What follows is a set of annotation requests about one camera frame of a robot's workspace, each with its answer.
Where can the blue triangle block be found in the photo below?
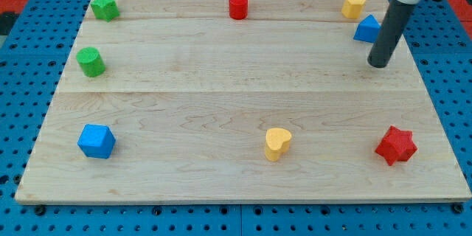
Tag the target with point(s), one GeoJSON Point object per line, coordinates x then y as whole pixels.
{"type": "Point", "coordinates": [367, 30]}

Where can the yellow hexagon block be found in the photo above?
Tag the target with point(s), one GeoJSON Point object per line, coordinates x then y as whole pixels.
{"type": "Point", "coordinates": [353, 8]}

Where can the yellow heart block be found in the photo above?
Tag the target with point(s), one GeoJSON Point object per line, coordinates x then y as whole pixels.
{"type": "Point", "coordinates": [277, 142]}

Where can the wooden board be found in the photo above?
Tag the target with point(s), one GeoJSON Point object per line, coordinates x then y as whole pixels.
{"type": "Point", "coordinates": [189, 94]}

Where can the red cylinder block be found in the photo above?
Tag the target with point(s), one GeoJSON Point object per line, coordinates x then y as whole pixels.
{"type": "Point", "coordinates": [238, 9]}

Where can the blue cube block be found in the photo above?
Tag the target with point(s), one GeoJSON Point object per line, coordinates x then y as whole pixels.
{"type": "Point", "coordinates": [96, 141]}

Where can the green cylinder block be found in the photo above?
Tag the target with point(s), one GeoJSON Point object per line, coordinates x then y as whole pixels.
{"type": "Point", "coordinates": [90, 61]}

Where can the green star block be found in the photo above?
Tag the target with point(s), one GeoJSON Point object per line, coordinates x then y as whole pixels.
{"type": "Point", "coordinates": [105, 10]}

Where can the red star block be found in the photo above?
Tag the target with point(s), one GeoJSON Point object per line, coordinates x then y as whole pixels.
{"type": "Point", "coordinates": [396, 146]}

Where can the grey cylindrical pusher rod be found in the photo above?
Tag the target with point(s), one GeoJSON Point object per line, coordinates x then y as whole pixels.
{"type": "Point", "coordinates": [394, 23]}

